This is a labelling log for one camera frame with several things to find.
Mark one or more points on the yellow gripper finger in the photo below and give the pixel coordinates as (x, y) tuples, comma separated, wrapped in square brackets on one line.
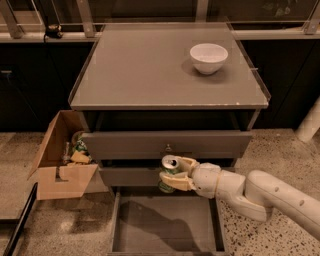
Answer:
[(180, 181), (187, 165)]

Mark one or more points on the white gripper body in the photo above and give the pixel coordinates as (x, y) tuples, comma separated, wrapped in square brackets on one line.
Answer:
[(206, 179)]

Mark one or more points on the green soda can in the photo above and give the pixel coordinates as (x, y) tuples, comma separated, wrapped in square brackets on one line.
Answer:
[(169, 169)]

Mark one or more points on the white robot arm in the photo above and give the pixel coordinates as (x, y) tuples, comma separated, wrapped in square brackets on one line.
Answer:
[(254, 196)]

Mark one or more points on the brass top drawer knob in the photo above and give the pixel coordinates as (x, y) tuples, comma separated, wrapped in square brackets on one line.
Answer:
[(168, 148)]

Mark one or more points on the grey open bottom drawer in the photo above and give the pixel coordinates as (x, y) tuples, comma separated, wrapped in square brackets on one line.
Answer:
[(155, 224)]

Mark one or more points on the grey middle drawer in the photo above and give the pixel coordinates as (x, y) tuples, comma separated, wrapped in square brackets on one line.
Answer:
[(133, 172)]

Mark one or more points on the grey top drawer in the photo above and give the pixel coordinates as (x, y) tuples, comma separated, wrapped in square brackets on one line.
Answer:
[(151, 144)]

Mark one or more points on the grey drawer cabinet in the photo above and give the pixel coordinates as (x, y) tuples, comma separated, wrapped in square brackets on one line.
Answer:
[(140, 77)]

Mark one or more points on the yellow sponge in box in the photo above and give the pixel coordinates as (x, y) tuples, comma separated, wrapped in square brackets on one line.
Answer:
[(78, 157)]

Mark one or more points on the green bag in box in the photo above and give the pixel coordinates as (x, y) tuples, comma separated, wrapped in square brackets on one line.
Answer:
[(79, 145)]

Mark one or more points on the white ceramic bowl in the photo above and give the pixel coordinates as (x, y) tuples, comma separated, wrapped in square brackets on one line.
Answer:
[(207, 58)]

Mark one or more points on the cardboard box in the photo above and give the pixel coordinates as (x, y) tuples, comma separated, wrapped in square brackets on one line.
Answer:
[(56, 178)]

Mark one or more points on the black bar on floor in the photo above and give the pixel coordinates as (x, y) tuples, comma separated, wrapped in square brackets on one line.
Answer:
[(17, 224)]

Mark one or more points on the small dark device on ledge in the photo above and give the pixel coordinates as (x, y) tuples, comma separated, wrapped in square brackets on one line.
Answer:
[(54, 31)]

